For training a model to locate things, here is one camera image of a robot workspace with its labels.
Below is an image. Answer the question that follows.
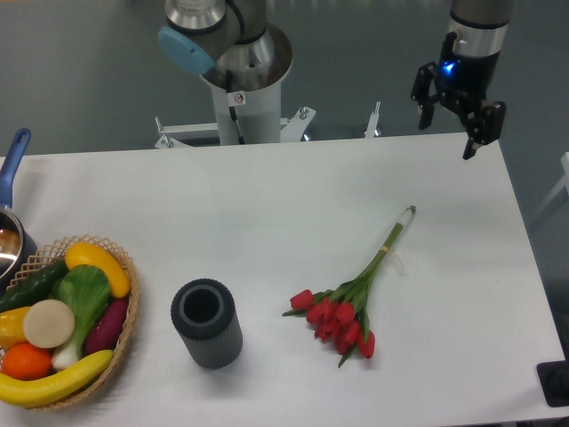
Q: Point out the blue handled saucepan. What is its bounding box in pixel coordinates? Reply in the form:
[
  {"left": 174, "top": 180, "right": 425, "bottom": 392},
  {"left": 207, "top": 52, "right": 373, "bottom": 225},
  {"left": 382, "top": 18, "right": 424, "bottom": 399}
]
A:
[{"left": 1, "top": 128, "right": 37, "bottom": 295}]

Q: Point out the purple sweet potato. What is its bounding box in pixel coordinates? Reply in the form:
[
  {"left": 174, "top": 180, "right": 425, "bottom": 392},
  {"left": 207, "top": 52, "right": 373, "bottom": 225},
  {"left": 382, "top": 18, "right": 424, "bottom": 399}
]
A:
[{"left": 84, "top": 299, "right": 128, "bottom": 355}]

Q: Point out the white frame at right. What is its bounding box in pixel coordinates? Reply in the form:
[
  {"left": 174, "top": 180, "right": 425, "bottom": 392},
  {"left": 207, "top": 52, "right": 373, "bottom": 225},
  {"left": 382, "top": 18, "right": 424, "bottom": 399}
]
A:
[{"left": 528, "top": 152, "right": 568, "bottom": 233}]

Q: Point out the woven wicker basket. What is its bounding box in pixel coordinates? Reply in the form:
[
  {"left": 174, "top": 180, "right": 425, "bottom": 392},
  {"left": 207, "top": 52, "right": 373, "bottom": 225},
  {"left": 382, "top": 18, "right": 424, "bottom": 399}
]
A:
[{"left": 9, "top": 235, "right": 140, "bottom": 410}]

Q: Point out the green bok choy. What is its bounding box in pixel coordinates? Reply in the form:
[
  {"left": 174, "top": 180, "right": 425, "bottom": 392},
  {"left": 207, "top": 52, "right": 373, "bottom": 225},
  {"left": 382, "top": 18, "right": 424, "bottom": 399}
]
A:
[{"left": 49, "top": 265, "right": 110, "bottom": 371}]

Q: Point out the yellow banana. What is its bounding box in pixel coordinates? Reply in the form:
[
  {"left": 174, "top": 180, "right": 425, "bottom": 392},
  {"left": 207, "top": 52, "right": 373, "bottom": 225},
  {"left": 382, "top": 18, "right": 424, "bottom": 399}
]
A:
[{"left": 1, "top": 350, "right": 114, "bottom": 408}]

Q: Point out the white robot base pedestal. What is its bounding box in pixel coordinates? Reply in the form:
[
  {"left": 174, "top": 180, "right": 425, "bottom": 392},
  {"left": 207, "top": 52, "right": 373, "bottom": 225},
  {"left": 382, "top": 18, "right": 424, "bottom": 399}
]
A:
[{"left": 157, "top": 1, "right": 316, "bottom": 145}]

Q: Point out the green cucumber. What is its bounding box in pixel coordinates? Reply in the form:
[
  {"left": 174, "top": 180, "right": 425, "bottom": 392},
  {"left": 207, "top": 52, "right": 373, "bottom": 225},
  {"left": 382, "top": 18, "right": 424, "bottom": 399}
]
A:
[{"left": 1, "top": 261, "right": 68, "bottom": 312}]

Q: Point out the yellow bell pepper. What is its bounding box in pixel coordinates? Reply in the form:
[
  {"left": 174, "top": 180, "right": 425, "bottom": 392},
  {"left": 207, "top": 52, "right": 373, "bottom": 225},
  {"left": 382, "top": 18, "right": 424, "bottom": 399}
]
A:
[{"left": 0, "top": 306, "right": 30, "bottom": 349}]

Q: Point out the beige round disc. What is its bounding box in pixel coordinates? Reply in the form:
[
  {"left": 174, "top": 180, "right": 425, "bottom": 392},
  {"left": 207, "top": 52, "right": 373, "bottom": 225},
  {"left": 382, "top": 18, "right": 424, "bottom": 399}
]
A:
[{"left": 23, "top": 299, "right": 75, "bottom": 349}]

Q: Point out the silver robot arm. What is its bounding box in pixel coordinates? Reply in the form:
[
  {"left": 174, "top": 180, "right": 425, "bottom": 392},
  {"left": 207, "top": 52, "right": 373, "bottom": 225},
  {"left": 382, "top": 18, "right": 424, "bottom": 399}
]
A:
[{"left": 411, "top": 1, "right": 515, "bottom": 160}]

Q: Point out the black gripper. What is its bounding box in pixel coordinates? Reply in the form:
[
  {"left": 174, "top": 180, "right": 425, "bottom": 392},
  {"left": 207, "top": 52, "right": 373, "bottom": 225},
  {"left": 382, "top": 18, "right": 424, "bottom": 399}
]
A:
[{"left": 411, "top": 42, "right": 506, "bottom": 160}]

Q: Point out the black device at edge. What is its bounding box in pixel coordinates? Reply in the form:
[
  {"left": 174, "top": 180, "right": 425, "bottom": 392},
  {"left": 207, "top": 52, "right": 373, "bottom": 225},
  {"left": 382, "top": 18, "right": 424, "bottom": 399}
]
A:
[{"left": 536, "top": 360, "right": 568, "bottom": 407}]

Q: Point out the dark grey ribbed vase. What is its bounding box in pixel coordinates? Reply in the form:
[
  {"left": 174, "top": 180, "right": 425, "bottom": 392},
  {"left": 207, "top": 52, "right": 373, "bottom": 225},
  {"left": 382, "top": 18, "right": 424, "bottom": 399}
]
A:
[{"left": 170, "top": 278, "right": 243, "bottom": 369}]

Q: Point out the orange fruit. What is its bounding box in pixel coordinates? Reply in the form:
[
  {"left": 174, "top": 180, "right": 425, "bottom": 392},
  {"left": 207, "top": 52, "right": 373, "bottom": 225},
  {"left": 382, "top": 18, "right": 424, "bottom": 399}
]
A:
[{"left": 1, "top": 342, "right": 52, "bottom": 381}]

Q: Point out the red tulip bouquet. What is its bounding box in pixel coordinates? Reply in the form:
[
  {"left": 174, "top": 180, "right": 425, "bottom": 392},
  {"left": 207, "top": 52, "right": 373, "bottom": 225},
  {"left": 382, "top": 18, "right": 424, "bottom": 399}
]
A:
[{"left": 282, "top": 205, "right": 417, "bottom": 367}]

